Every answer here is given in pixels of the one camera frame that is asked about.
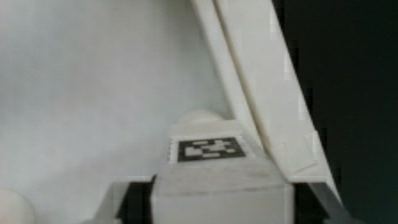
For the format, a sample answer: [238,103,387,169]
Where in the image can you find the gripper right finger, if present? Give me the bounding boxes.
[293,182,366,224]

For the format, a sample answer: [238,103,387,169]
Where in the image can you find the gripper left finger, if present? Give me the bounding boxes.
[78,181,156,224]

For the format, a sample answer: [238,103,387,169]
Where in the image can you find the white table leg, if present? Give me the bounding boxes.
[151,110,294,224]

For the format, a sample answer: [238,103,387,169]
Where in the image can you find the white square tabletop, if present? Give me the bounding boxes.
[0,0,236,224]

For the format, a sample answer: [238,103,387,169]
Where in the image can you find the white L-shaped obstacle wall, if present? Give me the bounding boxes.
[211,0,342,201]

